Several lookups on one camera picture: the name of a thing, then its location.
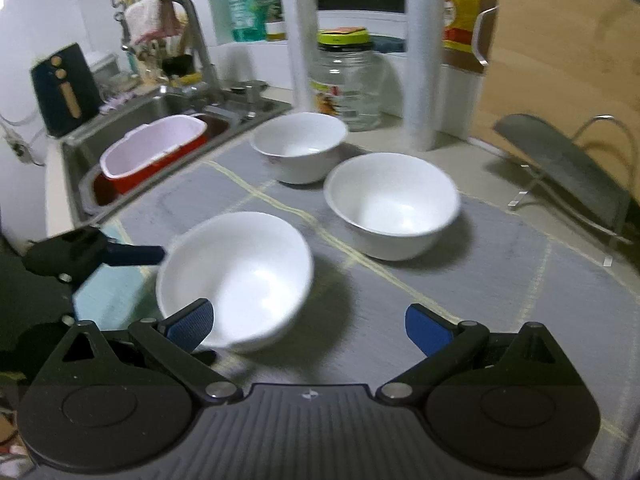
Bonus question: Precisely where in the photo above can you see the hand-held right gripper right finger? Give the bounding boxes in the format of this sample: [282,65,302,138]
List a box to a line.
[375,303,568,406]

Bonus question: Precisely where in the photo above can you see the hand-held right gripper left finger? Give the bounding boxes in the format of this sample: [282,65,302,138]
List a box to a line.
[56,298,245,406]

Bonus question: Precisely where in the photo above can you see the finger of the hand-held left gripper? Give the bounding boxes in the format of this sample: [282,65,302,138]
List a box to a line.
[24,226,167,287]

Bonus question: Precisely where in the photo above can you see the white floral bowl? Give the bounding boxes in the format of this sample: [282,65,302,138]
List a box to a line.
[323,152,461,262]
[155,211,315,354]
[249,112,349,185]

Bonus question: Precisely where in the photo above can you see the grey checked mat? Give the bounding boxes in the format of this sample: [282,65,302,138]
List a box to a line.
[114,122,640,466]

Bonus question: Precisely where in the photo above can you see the red basin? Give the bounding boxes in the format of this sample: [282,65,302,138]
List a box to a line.
[98,114,209,196]

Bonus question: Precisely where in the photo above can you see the steel sink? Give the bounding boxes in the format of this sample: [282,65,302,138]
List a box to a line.
[60,87,294,226]

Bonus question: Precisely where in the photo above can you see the black air fryer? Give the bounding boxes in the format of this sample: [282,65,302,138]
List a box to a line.
[29,42,101,137]

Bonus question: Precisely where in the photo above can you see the white container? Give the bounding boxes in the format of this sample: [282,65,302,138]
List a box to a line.
[89,52,126,92]

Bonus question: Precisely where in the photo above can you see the black utensil cup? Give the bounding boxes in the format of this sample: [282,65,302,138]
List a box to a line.
[162,52,196,79]

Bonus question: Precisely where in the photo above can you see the small metal tap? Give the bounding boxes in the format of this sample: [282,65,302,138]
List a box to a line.
[232,80,269,117]

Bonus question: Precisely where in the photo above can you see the steel faucet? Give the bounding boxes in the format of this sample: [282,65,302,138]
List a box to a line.
[158,0,224,97]

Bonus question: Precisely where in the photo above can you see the pink white rag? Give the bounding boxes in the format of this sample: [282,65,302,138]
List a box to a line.
[123,0,184,46]

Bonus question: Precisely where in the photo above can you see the glass jar with green lid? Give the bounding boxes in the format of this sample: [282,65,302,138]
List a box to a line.
[308,26,389,132]

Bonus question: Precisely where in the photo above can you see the white paper roll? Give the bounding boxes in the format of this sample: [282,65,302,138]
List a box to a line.
[277,0,321,112]

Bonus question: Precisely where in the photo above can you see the green detergent bottle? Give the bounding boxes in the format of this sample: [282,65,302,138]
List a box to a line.
[223,0,281,44]

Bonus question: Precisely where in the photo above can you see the blue cloth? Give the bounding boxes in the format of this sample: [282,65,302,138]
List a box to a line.
[372,34,406,54]

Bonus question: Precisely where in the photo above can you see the yellow label oil bottle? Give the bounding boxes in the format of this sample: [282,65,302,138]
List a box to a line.
[442,0,504,77]

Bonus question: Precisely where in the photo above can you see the wooden cutting board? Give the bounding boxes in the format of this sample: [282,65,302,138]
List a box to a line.
[467,0,640,221]

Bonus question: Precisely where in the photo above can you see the metal wire rack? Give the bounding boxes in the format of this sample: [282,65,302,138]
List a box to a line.
[507,114,634,267]

